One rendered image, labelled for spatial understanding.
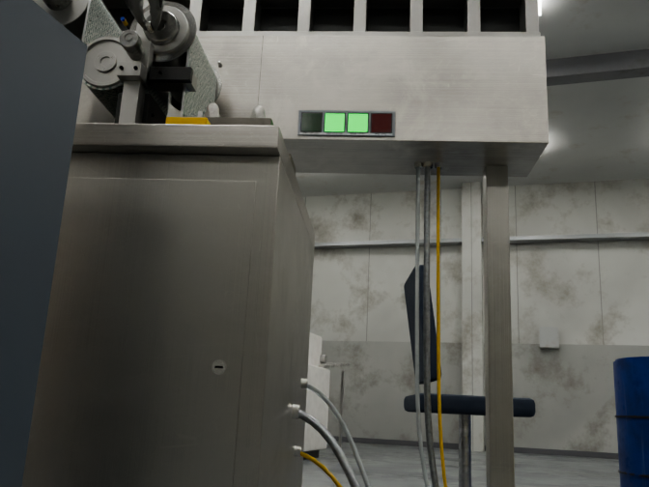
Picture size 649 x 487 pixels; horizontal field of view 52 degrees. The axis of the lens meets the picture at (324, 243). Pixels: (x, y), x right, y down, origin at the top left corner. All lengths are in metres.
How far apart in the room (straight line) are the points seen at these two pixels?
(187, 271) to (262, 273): 0.12
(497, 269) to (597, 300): 9.03
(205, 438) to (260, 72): 1.09
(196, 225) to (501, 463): 1.04
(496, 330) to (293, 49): 0.92
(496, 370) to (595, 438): 8.91
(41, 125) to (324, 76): 1.09
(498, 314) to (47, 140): 1.27
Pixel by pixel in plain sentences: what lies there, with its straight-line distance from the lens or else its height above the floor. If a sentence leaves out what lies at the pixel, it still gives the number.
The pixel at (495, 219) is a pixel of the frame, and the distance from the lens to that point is 1.85.
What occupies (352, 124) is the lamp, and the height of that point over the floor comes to 1.18.
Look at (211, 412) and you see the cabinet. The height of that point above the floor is 0.45.
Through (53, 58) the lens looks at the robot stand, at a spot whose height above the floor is 0.85.
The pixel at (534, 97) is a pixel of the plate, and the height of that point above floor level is 1.27.
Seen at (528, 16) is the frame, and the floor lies 1.50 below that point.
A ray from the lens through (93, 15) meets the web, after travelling 1.67.
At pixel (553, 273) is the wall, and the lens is 10.87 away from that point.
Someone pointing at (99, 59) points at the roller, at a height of 1.18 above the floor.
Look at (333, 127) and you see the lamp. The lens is 1.74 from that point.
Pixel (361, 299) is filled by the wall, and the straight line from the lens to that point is 11.15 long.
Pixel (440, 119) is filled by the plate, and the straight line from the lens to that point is 1.76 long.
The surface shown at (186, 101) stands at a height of 1.09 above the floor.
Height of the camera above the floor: 0.46
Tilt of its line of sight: 14 degrees up
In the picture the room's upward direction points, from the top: 3 degrees clockwise
